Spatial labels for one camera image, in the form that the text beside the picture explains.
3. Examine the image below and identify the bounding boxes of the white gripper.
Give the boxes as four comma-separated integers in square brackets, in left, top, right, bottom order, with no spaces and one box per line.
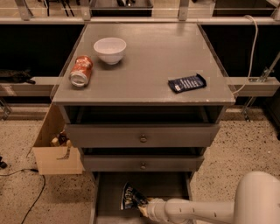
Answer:
[138,198,168,222]

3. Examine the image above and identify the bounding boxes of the blue chip bag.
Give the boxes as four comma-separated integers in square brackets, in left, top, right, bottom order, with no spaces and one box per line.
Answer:
[121,183,149,210]

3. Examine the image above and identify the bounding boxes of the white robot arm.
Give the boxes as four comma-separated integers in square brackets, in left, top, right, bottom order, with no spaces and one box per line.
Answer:
[139,171,280,224]

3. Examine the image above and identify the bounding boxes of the grey bottom drawer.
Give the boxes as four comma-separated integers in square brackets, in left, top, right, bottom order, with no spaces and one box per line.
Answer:
[89,172,192,224]

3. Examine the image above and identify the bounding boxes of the grey drawer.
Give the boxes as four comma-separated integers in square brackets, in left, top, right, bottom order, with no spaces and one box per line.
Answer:
[83,148,204,172]
[64,106,221,149]
[89,172,192,224]

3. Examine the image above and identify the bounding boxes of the grey middle drawer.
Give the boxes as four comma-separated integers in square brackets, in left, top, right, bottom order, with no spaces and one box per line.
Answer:
[83,148,204,172]

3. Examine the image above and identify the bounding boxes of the grey top drawer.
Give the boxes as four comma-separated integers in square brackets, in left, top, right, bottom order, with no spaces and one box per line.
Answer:
[64,106,221,149]

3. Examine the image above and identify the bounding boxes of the grey drawer cabinet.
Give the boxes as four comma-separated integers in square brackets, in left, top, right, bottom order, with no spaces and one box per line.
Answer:
[50,22,236,224]

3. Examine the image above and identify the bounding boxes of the cardboard box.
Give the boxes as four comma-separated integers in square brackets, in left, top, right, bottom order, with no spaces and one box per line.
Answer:
[32,105,83,175]

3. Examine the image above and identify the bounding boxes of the items in cardboard box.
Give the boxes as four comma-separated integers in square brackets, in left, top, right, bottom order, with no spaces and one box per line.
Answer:
[51,130,72,160]

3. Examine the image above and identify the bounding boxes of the dark blue snack bar wrapper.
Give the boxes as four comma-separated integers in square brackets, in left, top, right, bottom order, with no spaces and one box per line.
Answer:
[168,73,207,94]

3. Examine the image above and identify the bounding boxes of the orange soda can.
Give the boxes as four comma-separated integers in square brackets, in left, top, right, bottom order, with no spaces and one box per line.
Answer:
[69,55,93,88]

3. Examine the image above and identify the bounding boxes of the white ceramic bowl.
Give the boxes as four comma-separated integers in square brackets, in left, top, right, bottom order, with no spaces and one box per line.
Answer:
[94,38,127,65]

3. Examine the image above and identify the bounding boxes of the black object on ledge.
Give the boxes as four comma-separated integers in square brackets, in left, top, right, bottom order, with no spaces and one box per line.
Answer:
[0,69,36,84]

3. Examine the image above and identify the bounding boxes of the black floor cable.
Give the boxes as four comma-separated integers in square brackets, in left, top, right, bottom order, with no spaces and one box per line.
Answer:
[0,167,46,224]

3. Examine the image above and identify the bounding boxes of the white hanging cable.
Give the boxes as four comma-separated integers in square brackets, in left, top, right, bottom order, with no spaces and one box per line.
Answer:
[232,14,260,95]

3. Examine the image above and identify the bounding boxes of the metal rail frame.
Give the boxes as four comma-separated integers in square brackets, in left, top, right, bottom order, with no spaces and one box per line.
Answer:
[0,0,280,25]

